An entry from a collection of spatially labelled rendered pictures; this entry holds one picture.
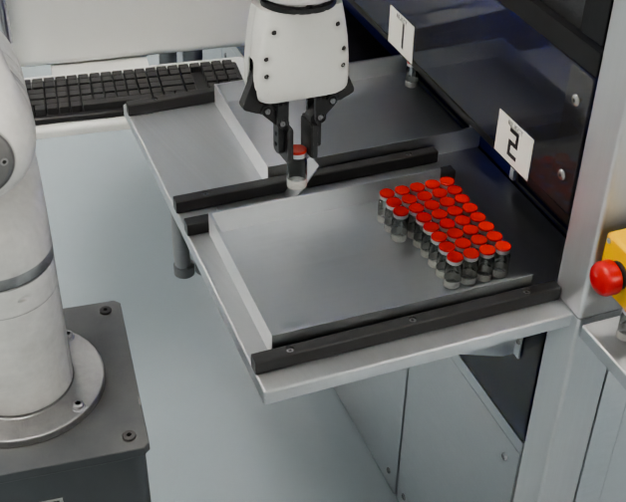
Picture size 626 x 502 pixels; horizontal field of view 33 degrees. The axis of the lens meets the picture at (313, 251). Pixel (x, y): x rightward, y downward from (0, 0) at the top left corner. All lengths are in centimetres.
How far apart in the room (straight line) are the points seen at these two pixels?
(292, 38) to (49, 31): 102
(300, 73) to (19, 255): 33
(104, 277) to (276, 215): 141
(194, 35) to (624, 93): 107
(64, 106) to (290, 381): 82
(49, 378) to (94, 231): 180
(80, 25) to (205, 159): 53
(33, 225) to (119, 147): 225
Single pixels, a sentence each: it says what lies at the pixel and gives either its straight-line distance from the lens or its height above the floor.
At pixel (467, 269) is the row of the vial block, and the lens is 133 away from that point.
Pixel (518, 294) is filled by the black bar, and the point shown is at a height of 90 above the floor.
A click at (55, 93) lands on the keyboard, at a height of 83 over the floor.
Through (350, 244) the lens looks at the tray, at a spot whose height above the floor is 88.
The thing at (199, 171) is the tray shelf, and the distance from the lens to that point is 155.
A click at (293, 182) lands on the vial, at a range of 113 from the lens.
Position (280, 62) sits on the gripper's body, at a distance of 105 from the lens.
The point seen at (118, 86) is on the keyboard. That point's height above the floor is 83.
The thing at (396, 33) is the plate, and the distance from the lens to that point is 165.
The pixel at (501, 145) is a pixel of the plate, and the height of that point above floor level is 100.
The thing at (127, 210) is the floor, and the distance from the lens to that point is 304.
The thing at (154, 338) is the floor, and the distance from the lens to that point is 260.
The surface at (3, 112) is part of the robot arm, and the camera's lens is 95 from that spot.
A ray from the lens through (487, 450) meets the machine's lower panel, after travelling 166.
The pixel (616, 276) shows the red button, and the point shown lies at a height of 101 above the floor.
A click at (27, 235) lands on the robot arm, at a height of 110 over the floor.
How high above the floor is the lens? 172
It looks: 37 degrees down
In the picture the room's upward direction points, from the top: 1 degrees clockwise
